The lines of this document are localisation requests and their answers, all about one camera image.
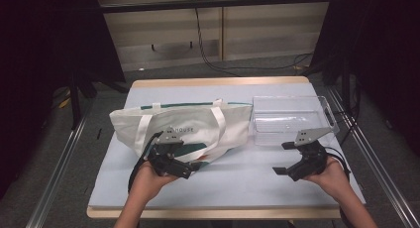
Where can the wooden table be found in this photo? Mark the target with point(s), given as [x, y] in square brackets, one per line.
[218, 81]

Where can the person's left hand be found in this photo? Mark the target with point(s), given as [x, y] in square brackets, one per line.
[148, 185]

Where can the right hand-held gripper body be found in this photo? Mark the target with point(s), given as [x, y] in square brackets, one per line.
[310, 158]

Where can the black curtain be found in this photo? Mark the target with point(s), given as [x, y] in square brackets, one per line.
[383, 56]
[39, 56]

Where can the small black stick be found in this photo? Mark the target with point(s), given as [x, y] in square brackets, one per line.
[99, 134]

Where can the light blue table mat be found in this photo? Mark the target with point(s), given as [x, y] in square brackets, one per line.
[237, 185]

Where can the black metal stand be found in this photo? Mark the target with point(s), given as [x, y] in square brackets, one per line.
[75, 102]

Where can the clear plastic bin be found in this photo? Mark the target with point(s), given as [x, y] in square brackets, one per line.
[284, 122]

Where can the person's right hand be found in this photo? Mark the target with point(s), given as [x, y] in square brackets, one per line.
[335, 180]

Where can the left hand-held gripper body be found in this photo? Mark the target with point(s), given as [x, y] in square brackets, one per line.
[166, 152]

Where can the aluminium floor rail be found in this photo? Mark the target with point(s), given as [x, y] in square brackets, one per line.
[56, 175]
[376, 162]

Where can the white canvas tote bag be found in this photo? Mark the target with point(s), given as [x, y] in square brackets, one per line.
[198, 129]

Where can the black horizontal bar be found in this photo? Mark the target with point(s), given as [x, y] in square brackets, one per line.
[231, 2]

